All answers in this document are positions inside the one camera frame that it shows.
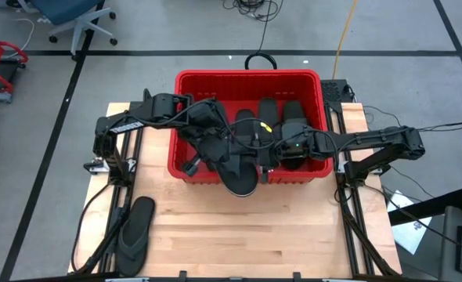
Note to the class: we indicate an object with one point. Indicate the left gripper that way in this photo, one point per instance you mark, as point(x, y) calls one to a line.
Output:
point(213, 149)

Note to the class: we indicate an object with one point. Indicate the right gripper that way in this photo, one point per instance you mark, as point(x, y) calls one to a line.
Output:
point(297, 150)

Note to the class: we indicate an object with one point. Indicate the dark grey flip-flop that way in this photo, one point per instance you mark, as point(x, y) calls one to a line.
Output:
point(131, 250)
point(239, 186)

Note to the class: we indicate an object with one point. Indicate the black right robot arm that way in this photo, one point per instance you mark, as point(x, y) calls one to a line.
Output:
point(372, 139)

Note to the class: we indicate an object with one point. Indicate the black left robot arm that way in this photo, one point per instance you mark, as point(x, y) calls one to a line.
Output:
point(160, 107)

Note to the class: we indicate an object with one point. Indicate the red plastic bin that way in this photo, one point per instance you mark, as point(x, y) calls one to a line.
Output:
point(246, 84)

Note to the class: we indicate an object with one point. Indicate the yellow tag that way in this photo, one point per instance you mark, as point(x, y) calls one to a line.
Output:
point(266, 127)

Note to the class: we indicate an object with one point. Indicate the black control box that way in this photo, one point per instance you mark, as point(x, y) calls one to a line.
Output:
point(330, 91)

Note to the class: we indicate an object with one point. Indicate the black clamp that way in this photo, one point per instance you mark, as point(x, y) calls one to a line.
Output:
point(182, 275)
point(297, 275)

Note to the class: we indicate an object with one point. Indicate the white paper sheet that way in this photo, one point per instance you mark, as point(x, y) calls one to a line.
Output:
point(411, 235)

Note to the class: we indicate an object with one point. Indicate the black desk bar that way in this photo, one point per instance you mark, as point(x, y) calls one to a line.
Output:
point(426, 207)

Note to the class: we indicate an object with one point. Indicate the grey desk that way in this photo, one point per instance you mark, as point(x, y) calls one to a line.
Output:
point(450, 243)

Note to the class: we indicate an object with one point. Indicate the blue office chair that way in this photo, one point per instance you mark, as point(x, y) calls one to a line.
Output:
point(64, 9)

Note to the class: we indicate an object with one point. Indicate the black aluminium frame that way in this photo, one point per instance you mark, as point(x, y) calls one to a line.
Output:
point(117, 203)
point(333, 106)

